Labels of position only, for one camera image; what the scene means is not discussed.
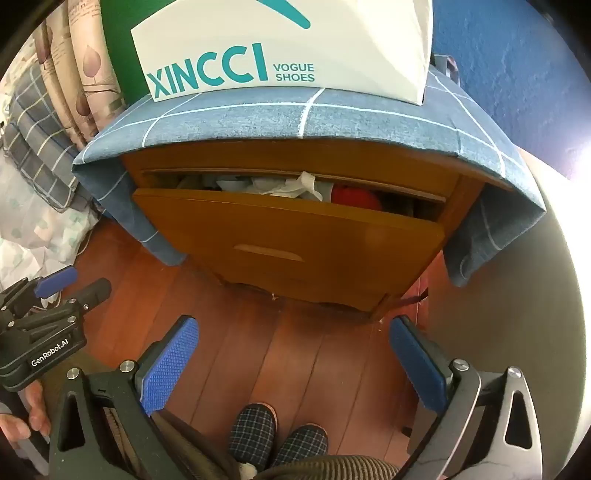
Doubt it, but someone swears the red knit underwear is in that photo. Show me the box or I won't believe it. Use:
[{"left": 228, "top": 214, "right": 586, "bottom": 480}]
[{"left": 331, "top": 184, "right": 383, "bottom": 211}]

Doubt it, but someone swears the pale blue white underwear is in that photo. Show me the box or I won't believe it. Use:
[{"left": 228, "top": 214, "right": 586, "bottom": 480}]
[{"left": 212, "top": 172, "right": 334, "bottom": 203}]

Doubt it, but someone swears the wooden drawer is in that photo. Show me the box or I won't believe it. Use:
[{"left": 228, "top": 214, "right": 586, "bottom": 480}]
[{"left": 132, "top": 167, "right": 458, "bottom": 313}]

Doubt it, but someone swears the person's left hand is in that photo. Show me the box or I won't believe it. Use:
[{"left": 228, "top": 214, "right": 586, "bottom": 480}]
[{"left": 0, "top": 380, "right": 52, "bottom": 446}]

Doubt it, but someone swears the white floral bedsheet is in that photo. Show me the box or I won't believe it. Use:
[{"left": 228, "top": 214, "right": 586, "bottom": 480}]
[{"left": 1, "top": 39, "right": 97, "bottom": 287}]

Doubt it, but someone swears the left plaid slipper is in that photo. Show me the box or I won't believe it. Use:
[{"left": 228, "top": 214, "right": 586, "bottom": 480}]
[{"left": 228, "top": 403, "right": 277, "bottom": 472}]

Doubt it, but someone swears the plaid slipper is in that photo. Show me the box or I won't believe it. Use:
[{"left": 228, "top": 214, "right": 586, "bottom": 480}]
[
  {"left": 270, "top": 424, "right": 329, "bottom": 467},
  {"left": 228, "top": 403, "right": 277, "bottom": 472}
]

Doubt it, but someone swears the right plaid slipper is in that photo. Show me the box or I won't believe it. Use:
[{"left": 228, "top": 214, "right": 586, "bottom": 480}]
[{"left": 270, "top": 424, "right": 329, "bottom": 467}]

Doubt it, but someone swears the grey plaid bedding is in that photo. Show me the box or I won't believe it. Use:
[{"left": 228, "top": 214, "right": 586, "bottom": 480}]
[{"left": 4, "top": 64, "right": 92, "bottom": 213}]

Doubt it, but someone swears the wooden nightstand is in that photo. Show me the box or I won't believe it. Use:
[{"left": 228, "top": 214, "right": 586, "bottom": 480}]
[{"left": 123, "top": 139, "right": 486, "bottom": 319}]

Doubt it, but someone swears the blue checked cloth cover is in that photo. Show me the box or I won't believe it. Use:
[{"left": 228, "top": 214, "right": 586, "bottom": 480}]
[{"left": 72, "top": 70, "right": 546, "bottom": 286}]

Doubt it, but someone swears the beige patterned curtain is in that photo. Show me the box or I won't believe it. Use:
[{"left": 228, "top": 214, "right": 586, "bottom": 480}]
[{"left": 33, "top": 0, "right": 126, "bottom": 149}]

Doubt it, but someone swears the white XINCCI shoe box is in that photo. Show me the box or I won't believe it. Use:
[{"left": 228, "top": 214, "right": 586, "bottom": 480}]
[{"left": 131, "top": 1, "right": 434, "bottom": 105}]

